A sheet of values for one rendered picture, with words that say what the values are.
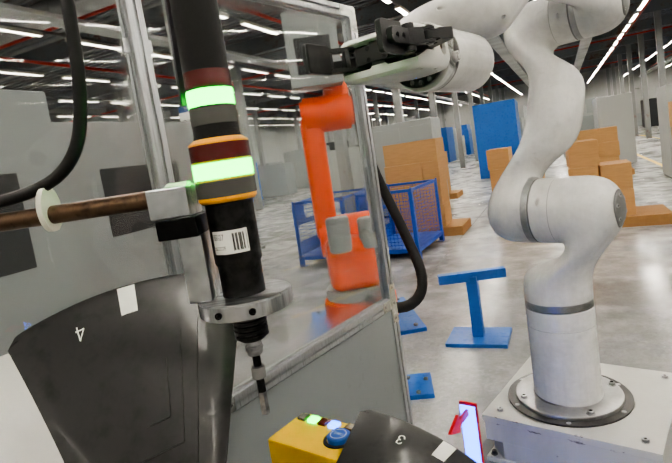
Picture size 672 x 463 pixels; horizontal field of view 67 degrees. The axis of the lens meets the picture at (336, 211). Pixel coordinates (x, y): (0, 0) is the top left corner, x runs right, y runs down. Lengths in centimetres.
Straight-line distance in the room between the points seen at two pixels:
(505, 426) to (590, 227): 40
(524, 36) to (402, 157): 747
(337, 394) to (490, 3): 124
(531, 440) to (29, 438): 79
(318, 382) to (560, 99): 104
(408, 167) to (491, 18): 768
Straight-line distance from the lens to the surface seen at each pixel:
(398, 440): 66
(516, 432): 106
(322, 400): 163
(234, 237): 37
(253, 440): 144
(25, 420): 74
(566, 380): 105
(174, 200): 38
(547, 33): 112
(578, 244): 94
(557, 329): 101
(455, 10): 84
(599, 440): 100
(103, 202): 41
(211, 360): 50
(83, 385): 54
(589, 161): 788
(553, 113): 102
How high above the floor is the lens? 154
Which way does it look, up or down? 6 degrees down
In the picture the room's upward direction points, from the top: 9 degrees counter-clockwise
